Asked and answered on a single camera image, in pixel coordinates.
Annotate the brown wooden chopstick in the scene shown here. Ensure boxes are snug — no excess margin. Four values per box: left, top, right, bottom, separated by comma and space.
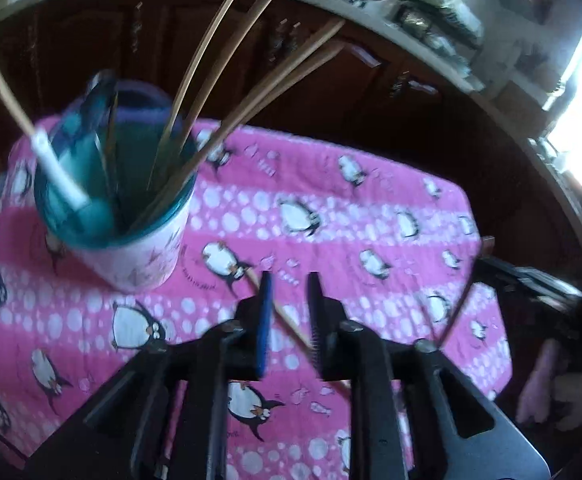
245, 269, 351, 398

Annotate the light wooden chopstick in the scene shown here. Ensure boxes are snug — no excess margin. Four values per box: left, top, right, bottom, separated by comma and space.
145, 39, 348, 233
130, 18, 345, 230

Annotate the silver metal spoon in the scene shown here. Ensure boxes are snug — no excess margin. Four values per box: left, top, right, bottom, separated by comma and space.
79, 70, 117, 158

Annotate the white ceramic spoon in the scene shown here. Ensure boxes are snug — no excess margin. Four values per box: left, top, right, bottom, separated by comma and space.
29, 128, 90, 210

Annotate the bronze fork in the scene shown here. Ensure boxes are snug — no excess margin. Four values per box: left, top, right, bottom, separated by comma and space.
103, 91, 118, 207

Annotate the white gloved right hand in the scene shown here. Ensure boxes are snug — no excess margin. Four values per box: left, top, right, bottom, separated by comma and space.
515, 339, 582, 431

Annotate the pink penguin tablecloth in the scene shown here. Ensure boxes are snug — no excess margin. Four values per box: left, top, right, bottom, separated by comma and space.
0, 115, 515, 480

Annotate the white floral utensil holder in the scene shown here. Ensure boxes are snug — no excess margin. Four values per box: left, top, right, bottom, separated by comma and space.
32, 72, 195, 292

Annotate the black dish drying rack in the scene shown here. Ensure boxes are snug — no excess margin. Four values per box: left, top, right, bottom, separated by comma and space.
393, 0, 485, 55

